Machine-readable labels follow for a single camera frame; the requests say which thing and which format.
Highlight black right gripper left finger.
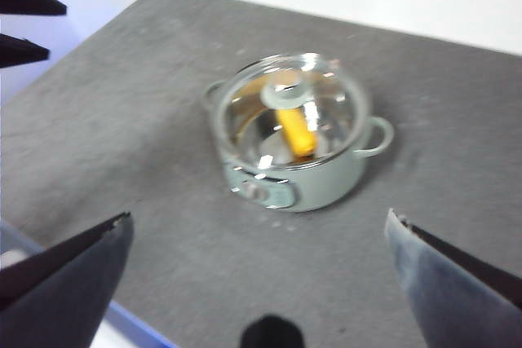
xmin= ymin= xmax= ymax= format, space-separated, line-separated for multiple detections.
xmin=0 ymin=212 xmax=134 ymax=348

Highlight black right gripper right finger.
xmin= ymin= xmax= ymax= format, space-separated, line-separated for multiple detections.
xmin=385 ymin=208 xmax=522 ymax=348

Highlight yellow corn cob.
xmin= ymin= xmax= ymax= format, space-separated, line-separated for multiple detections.
xmin=275 ymin=107 xmax=319 ymax=158

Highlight glass lid with green knob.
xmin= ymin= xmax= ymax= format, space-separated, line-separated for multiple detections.
xmin=214 ymin=52 xmax=364 ymax=168

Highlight sage green electric pot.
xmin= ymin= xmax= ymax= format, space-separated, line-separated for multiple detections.
xmin=203 ymin=54 xmax=396 ymax=214

